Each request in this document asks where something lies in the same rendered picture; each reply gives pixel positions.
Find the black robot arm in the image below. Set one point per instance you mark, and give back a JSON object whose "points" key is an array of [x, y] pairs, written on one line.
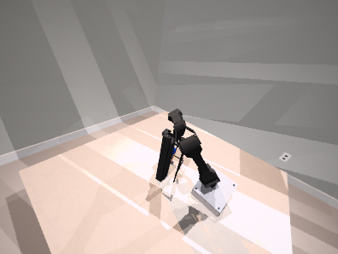
{"points": [[191, 148]]}

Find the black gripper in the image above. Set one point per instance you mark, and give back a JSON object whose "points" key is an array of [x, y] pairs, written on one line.
{"points": [[168, 132]]}

